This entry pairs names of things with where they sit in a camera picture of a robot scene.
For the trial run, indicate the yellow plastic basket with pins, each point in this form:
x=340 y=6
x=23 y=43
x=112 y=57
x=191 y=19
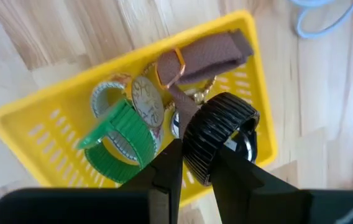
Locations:
x=71 y=93

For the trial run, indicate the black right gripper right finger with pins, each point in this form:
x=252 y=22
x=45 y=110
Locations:
x=241 y=186

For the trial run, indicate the black band wristwatch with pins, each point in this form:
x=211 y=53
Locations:
x=210 y=124

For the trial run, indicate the green band wristwatch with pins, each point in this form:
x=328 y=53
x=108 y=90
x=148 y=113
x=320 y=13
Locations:
x=126 y=124

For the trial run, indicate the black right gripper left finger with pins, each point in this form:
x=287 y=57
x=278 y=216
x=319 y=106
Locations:
x=164 y=186

